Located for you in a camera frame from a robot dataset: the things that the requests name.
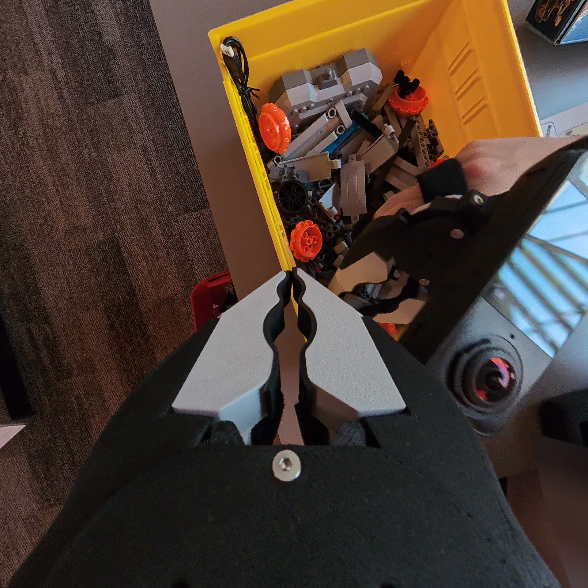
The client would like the large grey motor block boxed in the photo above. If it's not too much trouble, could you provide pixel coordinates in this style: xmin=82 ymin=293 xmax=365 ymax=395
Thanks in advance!
xmin=269 ymin=48 xmax=384 ymax=128

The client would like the small orange gear wheel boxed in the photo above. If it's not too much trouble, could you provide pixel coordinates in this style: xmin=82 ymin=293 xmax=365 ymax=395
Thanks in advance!
xmin=258 ymin=103 xmax=292 ymax=154
xmin=289 ymin=220 xmax=323 ymax=262

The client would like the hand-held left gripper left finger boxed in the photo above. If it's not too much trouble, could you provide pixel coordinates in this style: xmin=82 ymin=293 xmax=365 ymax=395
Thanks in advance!
xmin=171 ymin=270 xmax=294 ymax=445

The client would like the red case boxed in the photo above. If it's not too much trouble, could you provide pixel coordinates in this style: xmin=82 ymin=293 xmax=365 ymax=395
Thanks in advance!
xmin=190 ymin=270 xmax=239 ymax=332

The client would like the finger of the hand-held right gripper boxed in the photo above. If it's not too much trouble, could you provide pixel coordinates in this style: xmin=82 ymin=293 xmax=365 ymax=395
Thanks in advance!
xmin=362 ymin=293 xmax=432 ymax=328
xmin=327 ymin=250 xmax=397 ymax=296

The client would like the person's right hand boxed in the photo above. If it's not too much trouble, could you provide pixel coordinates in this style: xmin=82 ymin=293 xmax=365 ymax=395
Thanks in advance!
xmin=380 ymin=135 xmax=588 ymax=217

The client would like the black spoked wheel rim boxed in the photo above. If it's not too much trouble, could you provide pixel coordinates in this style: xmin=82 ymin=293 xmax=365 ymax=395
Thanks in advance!
xmin=277 ymin=180 xmax=311 ymax=213

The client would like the blue product box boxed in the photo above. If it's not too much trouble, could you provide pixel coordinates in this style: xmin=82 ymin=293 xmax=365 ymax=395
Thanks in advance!
xmin=525 ymin=0 xmax=588 ymax=46

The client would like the black USB cable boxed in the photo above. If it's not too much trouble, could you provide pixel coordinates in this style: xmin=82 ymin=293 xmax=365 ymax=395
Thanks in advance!
xmin=220 ymin=37 xmax=261 ymax=135

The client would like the dark grey connector piece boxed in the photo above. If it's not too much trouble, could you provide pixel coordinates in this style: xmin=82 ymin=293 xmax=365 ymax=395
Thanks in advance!
xmin=351 ymin=279 xmax=407 ymax=306

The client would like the orange wheel with black pins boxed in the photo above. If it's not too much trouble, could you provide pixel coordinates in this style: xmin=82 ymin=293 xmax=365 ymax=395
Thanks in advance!
xmin=387 ymin=71 xmax=429 ymax=116

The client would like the pile of building pieces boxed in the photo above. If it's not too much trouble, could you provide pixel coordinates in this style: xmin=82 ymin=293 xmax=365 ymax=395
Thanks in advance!
xmin=266 ymin=69 xmax=453 ymax=322

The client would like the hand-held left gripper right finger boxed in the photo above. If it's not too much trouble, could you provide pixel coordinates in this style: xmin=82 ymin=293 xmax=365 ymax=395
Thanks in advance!
xmin=293 ymin=267 xmax=408 ymax=445

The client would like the yellow plastic bin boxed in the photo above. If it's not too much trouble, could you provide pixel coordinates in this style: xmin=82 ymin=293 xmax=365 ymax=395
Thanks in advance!
xmin=208 ymin=0 xmax=544 ymax=322

